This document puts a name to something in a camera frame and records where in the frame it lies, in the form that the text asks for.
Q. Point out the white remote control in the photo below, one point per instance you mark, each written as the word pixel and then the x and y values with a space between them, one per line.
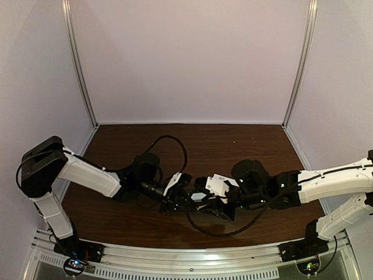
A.
pixel 199 197

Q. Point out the front aluminium rail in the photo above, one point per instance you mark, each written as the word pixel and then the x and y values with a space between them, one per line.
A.
pixel 253 262

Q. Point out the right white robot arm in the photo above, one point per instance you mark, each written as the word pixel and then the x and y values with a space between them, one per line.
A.
pixel 251 187

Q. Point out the white remote back cover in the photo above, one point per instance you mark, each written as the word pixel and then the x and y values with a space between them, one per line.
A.
pixel 223 178

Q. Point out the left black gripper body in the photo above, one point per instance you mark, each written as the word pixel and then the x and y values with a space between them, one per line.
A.
pixel 171 198

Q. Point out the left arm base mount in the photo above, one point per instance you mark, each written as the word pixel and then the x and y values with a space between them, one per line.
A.
pixel 79 256

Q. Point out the right aluminium frame post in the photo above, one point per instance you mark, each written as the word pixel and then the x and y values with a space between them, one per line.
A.
pixel 305 50

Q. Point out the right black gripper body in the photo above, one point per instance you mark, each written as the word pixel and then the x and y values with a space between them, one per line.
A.
pixel 225 207

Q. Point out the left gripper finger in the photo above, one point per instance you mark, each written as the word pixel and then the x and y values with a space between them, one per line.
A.
pixel 170 208
pixel 183 195

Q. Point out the aluminium frame post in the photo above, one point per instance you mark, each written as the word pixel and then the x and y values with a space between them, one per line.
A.
pixel 73 45
pixel 305 50

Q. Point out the left aluminium frame post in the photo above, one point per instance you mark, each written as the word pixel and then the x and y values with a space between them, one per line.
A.
pixel 73 45

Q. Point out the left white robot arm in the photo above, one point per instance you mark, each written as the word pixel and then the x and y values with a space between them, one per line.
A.
pixel 52 160

